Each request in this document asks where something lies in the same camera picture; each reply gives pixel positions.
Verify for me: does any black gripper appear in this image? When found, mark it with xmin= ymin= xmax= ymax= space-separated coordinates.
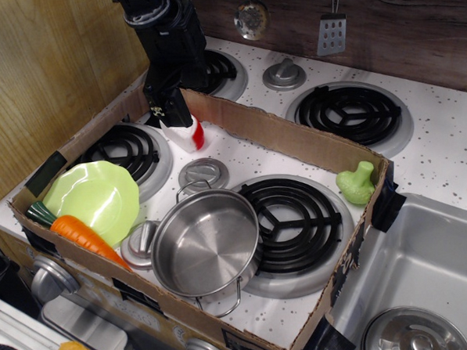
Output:
xmin=143 ymin=48 xmax=208 ymax=128

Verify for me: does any orange toy carrot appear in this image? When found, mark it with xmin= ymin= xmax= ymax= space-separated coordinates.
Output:
xmin=26 ymin=201 xmax=131 ymax=271

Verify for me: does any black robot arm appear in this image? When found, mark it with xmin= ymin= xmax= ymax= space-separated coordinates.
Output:
xmin=113 ymin=0 xmax=208 ymax=128

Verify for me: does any light green plastic plate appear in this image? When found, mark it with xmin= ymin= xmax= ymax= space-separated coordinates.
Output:
xmin=43 ymin=161 xmax=140 ymax=250

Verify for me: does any white and red toy cheese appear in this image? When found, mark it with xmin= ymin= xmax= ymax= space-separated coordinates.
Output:
xmin=161 ymin=115 xmax=205 ymax=153

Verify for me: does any front left black burner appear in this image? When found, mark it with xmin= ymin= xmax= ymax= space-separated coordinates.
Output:
xmin=70 ymin=123 xmax=174 ymax=204

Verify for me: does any black burner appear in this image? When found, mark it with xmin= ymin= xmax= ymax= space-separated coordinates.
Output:
xmin=70 ymin=123 xmax=174 ymax=204
xmin=140 ymin=45 xmax=250 ymax=107
xmin=285 ymin=81 xmax=414 ymax=158
xmin=233 ymin=174 xmax=354 ymax=299

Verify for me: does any back left black burner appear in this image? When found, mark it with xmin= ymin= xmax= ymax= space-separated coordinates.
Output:
xmin=140 ymin=45 xmax=250 ymax=107

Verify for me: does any middle silver stove knob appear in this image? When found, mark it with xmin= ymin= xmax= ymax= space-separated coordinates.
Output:
xmin=178 ymin=157 xmax=230 ymax=194

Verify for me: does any silver stove knob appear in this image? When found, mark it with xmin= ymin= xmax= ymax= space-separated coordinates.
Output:
xmin=262 ymin=58 xmax=307 ymax=91
xmin=178 ymin=157 xmax=230 ymax=194
xmin=120 ymin=220 xmax=160 ymax=271

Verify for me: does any back silver stove knob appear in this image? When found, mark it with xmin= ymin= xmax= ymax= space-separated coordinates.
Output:
xmin=262 ymin=58 xmax=307 ymax=91

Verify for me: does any hanging silver slotted spoon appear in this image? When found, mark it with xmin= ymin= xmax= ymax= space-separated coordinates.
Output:
xmin=234 ymin=0 xmax=271 ymax=41

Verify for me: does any stainless steel pot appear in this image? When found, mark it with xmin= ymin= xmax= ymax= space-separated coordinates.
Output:
xmin=151 ymin=187 xmax=264 ymax=317

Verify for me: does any front silver stove knob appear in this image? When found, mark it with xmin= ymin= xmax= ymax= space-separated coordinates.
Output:
xmin=120 ymin=220 xmax=160 ymax=271

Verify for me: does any brown cardboard fence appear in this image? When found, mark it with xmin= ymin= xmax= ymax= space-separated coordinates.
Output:
xmin=9 ymin=81 xmax=393 ymax=350

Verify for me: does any hanging silver spatula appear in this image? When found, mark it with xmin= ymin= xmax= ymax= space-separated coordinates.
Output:
xmin=316 ymin=0 xmax=347 ymax=57

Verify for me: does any front right black burner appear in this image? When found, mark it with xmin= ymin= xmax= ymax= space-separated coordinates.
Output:
xmin=233 ymin=174 xmax=354 ymax=299

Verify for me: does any back right black burner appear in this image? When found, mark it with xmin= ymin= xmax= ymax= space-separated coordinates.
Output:
xmin=285 ymin=81 xmax=414 ymax=158

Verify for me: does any left silver oven knob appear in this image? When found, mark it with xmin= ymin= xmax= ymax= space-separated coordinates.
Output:
xmin=31 ymin=255 xmax=81 ymax=304

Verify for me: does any green toy broccoli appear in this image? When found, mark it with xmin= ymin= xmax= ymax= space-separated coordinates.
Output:
xmin=336 ymin=161 xmax=375 ymax=205

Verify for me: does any grey toy sink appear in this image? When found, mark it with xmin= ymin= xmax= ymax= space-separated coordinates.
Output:
xmin=332 ymin=194 xmax=467 ymax=350

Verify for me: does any silver pot lid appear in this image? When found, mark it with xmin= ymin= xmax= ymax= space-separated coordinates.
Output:
xmin=360 ymin=306 xmax=467 ymax=350

